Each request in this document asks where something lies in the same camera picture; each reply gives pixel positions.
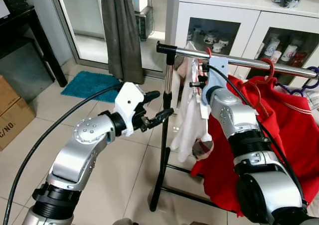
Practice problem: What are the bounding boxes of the teal floor mat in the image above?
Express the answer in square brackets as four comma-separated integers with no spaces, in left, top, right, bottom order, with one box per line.
[61,71,123,104]

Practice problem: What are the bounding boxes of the black side table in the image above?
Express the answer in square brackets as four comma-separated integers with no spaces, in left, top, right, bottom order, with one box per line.
[0,6,68,89]

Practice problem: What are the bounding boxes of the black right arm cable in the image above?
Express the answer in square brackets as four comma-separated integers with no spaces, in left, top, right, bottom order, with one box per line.
[208,65,307,208]

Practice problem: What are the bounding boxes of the red sweatshirt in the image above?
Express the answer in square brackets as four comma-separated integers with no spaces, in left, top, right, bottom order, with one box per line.
[190,75,319,218]

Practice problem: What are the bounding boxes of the white glass-door cabinet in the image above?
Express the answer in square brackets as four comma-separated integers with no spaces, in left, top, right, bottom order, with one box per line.
[174,0,319,86]

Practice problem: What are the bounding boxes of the black and chrome garment rack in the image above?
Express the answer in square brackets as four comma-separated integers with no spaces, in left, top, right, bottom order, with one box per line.
[150,41,319,213]

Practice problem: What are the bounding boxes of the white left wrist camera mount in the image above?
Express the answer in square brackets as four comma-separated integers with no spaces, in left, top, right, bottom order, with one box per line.
[114,82,147,137]

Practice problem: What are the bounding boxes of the grey curtain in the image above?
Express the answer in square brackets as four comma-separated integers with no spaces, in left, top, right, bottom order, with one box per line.
[101,0,146,85]

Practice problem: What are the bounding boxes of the printed cardboard box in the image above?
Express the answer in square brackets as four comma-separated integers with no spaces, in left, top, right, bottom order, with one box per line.
[0,98,36,151]

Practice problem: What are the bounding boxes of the tall white cup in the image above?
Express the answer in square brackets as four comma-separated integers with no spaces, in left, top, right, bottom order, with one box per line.
[283,45,299,62]

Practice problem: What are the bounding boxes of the red mug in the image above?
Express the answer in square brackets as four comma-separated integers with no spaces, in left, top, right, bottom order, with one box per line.
[293,52,309,67]

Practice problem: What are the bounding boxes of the plaid cloth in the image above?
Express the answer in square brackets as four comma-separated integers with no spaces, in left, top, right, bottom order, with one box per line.
[303,88,319,112]

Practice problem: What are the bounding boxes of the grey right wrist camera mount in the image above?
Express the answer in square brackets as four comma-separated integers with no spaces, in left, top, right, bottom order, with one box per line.
[201,56,230,106]

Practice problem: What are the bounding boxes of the white ceramic mug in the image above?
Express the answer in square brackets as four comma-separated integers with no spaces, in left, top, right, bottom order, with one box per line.
[205,32,220,44]
[215,42,229,54]

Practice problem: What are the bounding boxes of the black bundled object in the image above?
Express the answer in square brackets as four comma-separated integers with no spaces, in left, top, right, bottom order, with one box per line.
[273,0,302,9]

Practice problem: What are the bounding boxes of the white shirt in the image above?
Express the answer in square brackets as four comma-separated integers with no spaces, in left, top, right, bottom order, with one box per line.
[170,56,216,164]

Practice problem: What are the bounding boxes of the purple hanger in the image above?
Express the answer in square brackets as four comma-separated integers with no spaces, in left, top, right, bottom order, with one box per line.
[277,66,319,97]

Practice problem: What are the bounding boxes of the dark red hanger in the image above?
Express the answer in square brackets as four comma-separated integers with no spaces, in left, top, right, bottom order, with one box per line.
[243,58,276,117]

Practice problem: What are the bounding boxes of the plain cardboard box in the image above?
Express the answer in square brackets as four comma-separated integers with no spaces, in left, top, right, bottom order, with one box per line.
[0,76,20,115]

